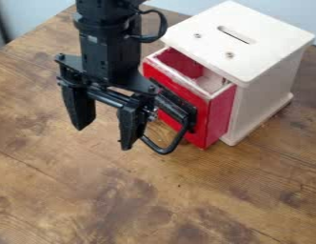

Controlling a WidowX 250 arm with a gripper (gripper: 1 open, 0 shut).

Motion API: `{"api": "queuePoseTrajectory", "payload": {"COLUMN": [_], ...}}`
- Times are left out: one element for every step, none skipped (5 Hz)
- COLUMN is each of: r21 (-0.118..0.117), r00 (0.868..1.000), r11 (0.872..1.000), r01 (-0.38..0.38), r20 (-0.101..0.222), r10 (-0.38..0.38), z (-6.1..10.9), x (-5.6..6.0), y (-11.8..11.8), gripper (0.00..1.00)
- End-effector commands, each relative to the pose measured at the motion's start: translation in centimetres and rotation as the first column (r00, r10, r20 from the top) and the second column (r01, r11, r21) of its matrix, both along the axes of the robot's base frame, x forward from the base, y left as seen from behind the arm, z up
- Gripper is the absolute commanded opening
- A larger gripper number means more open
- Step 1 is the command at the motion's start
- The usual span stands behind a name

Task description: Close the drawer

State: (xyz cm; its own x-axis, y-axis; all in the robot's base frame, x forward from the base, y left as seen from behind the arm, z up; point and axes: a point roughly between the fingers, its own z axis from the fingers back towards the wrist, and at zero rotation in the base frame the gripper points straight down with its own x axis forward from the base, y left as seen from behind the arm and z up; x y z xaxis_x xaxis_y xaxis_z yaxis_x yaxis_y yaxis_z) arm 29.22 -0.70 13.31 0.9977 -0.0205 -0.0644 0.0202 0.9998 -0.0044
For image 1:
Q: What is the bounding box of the white wooden box cabinet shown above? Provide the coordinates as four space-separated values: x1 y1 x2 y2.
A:
163 1 315 146

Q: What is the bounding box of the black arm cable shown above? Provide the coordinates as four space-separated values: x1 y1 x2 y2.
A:
127 9 171 44

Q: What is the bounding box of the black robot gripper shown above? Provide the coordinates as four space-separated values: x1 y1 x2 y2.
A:
56 22 157 151

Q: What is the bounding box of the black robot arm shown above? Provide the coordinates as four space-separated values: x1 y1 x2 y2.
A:
56 0 159 151

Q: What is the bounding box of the red drawer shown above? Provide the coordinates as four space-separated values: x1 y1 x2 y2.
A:
144 48 237 149

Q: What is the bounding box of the metal screw front top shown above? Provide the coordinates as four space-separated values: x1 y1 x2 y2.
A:
225 52 235 58

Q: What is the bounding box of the black metal drawer handle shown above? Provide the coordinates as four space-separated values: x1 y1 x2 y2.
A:
141 79 199 155

